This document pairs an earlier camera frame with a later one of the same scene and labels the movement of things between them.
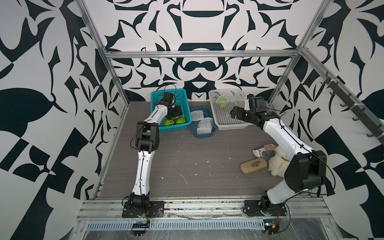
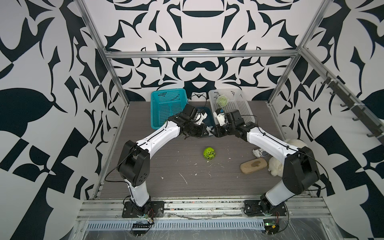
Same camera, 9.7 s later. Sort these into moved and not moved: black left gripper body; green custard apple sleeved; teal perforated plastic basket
Moved: black left gripper body
Not moved: teal perforated plastic basket; green custard apple sleeved
